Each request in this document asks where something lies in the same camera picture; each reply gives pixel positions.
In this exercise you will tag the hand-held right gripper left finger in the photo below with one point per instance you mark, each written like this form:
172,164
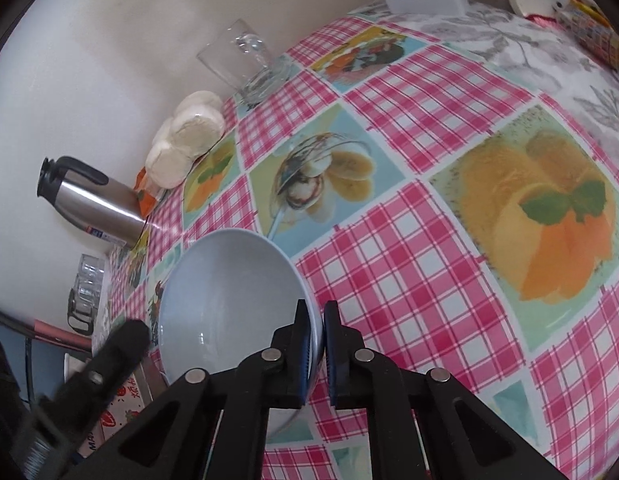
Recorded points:
300,360

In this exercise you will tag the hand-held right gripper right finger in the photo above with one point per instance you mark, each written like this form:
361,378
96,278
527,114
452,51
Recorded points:
332,360

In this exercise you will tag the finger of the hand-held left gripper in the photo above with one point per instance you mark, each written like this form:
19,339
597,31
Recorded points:
109,355

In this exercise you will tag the strawberry pattern bowl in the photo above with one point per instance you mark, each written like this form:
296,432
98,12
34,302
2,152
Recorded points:
121,417

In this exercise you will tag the light blue bowl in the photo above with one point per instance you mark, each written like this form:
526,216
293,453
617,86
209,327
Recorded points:
229,290

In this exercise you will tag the clear glass cup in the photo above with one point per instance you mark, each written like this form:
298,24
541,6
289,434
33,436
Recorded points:
86,290
93,266

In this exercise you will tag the stainless steel thermos jug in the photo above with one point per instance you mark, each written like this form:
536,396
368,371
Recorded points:
94,200

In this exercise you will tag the orange snack packet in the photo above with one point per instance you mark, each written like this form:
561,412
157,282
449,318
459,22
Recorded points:
148,195

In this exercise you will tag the bag of white steamed buns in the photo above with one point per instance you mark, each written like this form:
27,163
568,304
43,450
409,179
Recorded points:
189,135

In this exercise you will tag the clear glass mug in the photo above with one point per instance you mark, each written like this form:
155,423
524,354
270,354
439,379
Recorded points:
249,60

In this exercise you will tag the grey floral tablecloth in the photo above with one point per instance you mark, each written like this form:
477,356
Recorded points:
514,40

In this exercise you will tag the white power strip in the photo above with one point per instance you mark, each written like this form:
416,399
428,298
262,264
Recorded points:
424,2

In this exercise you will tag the chair with red frame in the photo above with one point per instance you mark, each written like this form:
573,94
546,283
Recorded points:
64,335

